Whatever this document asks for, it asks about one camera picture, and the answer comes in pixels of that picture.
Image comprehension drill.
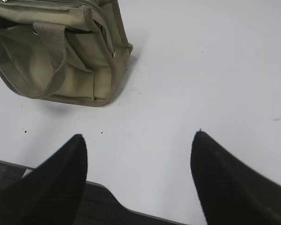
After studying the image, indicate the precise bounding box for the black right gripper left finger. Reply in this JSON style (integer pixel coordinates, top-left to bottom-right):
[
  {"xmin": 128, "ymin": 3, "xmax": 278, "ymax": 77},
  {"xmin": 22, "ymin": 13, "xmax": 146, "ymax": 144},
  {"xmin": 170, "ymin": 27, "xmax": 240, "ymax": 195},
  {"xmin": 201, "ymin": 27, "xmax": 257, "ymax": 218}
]
[{"xmin": 0, "ymin": 134, "xmax": 88, "ymax": 225}]

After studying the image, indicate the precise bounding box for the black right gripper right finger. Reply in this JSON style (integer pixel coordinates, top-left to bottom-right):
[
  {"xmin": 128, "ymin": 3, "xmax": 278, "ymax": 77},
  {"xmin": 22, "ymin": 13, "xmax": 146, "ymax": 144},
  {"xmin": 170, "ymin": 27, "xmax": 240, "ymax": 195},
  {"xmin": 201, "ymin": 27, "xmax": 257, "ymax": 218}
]
[{"xmin": 190, "ymin": 131, "xmax": 281, "ymax": 225}]

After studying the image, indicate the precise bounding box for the khaki canvas tote bag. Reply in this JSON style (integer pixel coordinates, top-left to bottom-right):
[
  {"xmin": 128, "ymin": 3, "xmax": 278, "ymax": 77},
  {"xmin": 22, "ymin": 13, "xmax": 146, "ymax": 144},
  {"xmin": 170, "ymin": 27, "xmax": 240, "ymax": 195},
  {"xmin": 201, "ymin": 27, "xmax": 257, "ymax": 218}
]
[{"xmin": 0, "ymin": 0, "xmax": 133, "ymax": 106}]

